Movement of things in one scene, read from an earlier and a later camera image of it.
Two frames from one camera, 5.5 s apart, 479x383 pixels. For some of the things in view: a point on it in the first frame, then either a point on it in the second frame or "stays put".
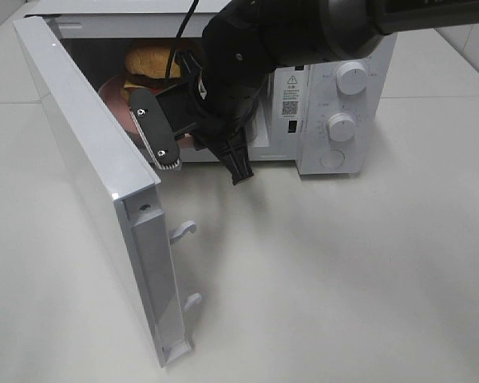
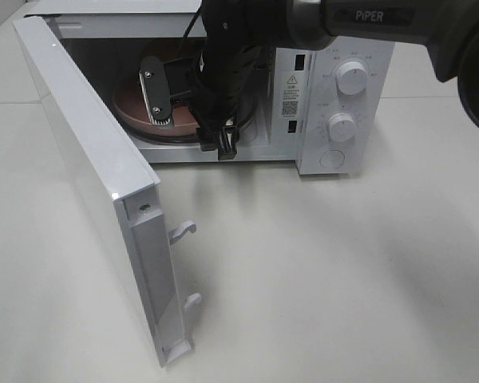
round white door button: x=332 y=159 stays put
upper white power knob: x=352 y=77 stays put
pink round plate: x=111 y=96 to x=130 y=99
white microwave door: x=120 y=189 stays put
